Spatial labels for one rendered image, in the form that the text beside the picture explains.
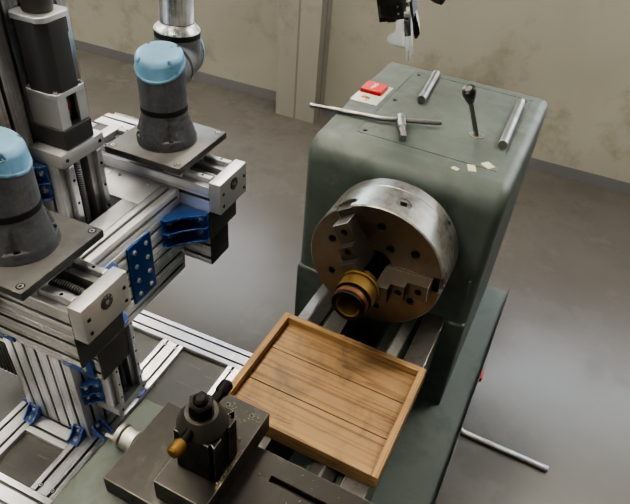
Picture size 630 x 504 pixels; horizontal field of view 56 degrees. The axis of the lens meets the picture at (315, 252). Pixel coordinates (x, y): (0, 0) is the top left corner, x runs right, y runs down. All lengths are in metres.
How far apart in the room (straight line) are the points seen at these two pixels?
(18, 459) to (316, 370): 1.12
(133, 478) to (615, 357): 2.31
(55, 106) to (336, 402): 0.85
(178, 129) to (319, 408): 0.75
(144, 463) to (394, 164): 0.81
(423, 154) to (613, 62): 2.59
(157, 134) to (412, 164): 0.62
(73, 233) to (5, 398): 1.11
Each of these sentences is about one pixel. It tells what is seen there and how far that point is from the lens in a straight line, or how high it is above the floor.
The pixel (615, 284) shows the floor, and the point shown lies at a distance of 3.39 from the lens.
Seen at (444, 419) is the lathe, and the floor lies 0.54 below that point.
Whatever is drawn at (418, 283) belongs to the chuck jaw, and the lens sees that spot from 1.25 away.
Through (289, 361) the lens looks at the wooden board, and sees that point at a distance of 1.35.
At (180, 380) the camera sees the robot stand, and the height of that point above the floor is 0.21.
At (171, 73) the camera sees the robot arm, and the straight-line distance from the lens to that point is 1.46.
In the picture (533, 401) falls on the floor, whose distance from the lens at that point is 2.63.
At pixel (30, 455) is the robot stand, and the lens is 2.14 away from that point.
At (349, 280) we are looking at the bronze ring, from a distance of 1.21.
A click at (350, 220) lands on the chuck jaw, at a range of 1.23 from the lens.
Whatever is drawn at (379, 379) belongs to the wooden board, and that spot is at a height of 0.88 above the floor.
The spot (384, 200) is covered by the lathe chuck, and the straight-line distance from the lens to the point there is 1.24.
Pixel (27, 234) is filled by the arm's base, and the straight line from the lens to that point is 1.22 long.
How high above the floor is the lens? 1.92
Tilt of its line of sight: 39 degrees down
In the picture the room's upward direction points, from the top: 5 degrees clockwise
